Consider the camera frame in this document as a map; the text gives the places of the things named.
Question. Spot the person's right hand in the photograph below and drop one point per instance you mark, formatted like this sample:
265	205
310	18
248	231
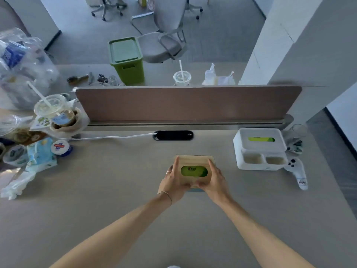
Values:
216	186

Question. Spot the person's left hand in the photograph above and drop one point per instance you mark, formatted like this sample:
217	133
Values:
173	186

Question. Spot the person's right thumb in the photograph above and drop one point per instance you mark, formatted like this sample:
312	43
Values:
203	186

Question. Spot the person's left thumb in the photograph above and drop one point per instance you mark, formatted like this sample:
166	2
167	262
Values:
189	185

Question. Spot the wooden lid tissue box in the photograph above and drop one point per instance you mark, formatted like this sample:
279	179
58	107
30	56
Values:
195	161

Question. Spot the person's right forearm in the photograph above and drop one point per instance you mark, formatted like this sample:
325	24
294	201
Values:
259	234

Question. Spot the person's left forearm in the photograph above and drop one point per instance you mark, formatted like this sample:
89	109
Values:
117	234

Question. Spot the green tissue pack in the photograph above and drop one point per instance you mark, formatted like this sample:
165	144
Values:
193	171
261	139

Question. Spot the white tissue organizer box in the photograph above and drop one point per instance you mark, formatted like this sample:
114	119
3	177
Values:
262	153

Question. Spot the brown desk divider panel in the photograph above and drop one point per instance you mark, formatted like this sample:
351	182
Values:
186	103

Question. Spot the white handheld controller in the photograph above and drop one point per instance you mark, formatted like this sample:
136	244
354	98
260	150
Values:
297	171

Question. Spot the crumpled green white wrapper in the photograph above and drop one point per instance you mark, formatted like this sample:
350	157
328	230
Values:
295	145

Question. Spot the brown paper bowl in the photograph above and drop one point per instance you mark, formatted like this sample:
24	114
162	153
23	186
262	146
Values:
71	128

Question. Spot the pile of small desk clutter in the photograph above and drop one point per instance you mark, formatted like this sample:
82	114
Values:
106	79

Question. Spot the green trash bin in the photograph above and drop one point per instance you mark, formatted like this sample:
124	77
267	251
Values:
127	61

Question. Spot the blue label paper cup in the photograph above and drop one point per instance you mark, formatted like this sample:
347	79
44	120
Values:
63	118

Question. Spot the blue wet wipe packet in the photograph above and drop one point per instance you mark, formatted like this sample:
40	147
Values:
41	156

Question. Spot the grey office chair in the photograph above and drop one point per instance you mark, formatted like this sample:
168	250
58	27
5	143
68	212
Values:
193	8
108	6
164	36

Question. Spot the wooden hair brush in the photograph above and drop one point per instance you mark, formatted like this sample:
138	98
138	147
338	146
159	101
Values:
76	79

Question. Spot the clear lidded cup with straw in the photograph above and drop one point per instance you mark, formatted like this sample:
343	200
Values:
50	106

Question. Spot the brown food tray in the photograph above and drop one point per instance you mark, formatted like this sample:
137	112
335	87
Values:
28	137

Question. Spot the crumpled white plastic bag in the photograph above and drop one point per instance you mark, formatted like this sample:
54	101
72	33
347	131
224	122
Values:
16	184

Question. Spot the white round food container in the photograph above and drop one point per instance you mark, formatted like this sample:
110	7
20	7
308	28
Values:
15	155

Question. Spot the clear plastic packaging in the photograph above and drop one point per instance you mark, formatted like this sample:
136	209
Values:
14	124

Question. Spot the large clear trash bag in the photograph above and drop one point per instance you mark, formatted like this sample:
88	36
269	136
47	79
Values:
22	66

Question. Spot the grey divider base rail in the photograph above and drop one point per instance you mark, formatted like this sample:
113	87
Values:
189	124

